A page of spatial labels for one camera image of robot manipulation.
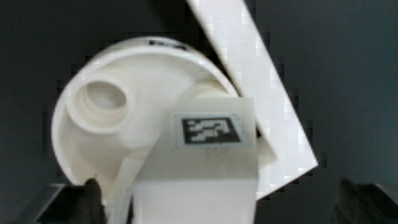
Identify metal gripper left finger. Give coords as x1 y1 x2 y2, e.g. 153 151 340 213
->
24 178 107 224

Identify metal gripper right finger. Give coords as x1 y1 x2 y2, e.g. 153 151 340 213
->
331 179 398 224

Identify white stool leg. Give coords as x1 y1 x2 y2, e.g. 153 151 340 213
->
109 96 260 224

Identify white right fence rail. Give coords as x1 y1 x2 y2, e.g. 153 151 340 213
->
187 0 319 198

